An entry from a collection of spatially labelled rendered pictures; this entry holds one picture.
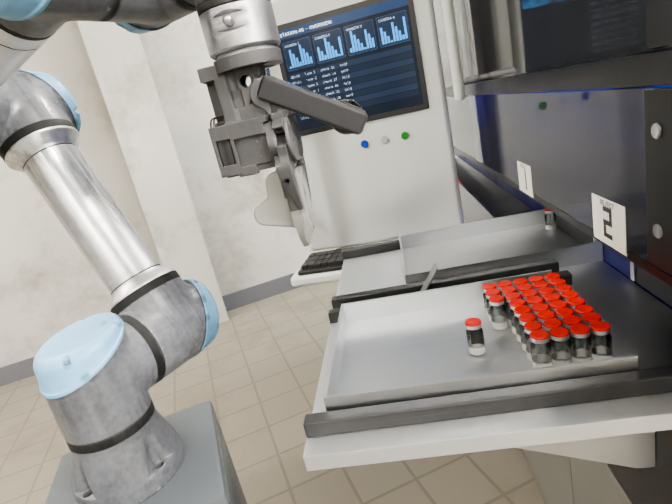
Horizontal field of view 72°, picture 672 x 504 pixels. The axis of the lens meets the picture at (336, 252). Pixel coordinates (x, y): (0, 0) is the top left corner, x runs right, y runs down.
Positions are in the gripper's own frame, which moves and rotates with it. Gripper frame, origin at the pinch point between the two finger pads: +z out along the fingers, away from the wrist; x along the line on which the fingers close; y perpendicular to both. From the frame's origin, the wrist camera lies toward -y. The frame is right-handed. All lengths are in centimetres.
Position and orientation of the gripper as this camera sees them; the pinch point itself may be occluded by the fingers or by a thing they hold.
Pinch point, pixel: (310, 233)
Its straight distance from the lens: 53.6
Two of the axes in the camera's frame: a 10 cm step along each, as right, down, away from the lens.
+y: -9.7, 1.8, 1.4
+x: -0.8, 3.1, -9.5
